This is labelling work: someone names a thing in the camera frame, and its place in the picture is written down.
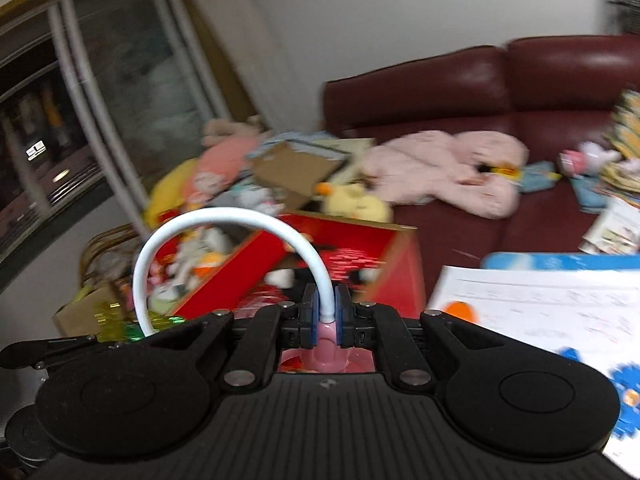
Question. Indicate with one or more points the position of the wicker basket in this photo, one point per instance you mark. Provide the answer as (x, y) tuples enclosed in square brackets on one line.
[(100, 250)]

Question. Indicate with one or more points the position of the beige plush toy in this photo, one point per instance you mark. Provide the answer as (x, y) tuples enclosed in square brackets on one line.
[(230, 130)]

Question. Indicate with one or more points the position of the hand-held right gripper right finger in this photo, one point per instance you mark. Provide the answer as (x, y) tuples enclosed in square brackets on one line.
[(342, 315)]

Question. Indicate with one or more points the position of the white plush toy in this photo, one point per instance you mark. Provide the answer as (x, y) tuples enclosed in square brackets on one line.
[(200, 255)]

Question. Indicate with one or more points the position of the red gift box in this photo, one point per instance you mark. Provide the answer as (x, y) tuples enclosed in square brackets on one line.
[(400, 270)]

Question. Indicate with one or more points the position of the small open cardboard box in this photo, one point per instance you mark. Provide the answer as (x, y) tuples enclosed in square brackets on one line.
[(80, 315)]

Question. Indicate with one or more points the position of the white notebook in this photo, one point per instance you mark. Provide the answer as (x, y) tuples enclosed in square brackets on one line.
[(615, 225)]

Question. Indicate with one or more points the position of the small light blue box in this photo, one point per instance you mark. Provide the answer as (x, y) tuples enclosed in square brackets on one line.
[(537, 175)]

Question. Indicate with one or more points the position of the dark red leather sofa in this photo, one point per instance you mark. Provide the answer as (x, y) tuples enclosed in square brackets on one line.
[(450, 90)]

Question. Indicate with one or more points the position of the pink and white toy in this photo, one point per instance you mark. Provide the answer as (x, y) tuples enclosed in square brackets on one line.
[(570, 162)]

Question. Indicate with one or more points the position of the pink padded jacket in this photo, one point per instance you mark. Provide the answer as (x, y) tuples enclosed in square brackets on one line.
[(435, 165)]

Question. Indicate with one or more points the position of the yellow duck plush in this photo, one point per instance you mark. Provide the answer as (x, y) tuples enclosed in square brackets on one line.
[(355, 202)]

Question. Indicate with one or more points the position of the blue plastic board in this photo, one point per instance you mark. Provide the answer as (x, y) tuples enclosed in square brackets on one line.
[(550, 261)]

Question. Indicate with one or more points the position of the white instruction sheet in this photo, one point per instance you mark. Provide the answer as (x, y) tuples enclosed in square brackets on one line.
[(525, 310)]

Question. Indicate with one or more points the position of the orange plastic disc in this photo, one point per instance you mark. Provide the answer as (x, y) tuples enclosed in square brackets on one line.
[(460, 310)]

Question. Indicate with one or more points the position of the blue perforated plastic plate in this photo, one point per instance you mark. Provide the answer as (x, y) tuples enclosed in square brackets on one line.
[(569, 355)]

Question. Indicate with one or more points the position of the glass sliding door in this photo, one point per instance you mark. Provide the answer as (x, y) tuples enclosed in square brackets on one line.
[(125, 60)]

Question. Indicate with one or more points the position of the yellow plush toy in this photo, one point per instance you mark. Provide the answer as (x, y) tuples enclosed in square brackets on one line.
[(165, 190)]

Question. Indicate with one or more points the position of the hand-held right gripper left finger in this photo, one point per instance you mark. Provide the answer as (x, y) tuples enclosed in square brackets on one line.
[(310, 315)]

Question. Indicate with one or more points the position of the yellow green booklet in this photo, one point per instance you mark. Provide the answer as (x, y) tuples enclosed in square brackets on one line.
[(622, 177)]

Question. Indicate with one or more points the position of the blue booklet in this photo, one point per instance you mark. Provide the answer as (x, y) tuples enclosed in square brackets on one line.
[(590, 195)]

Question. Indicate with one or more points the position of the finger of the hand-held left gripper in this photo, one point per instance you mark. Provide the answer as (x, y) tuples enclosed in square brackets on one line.
[(45, 350)]

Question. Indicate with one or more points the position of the blue plastic gear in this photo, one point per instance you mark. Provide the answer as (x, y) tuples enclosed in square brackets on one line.
[(627, 395)]

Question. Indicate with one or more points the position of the pink plush doll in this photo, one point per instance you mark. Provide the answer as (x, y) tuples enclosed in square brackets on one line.
[(220, 165)]

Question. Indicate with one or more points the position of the brown cardboard box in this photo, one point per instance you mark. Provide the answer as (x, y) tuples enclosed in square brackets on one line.
[(290, 170)]

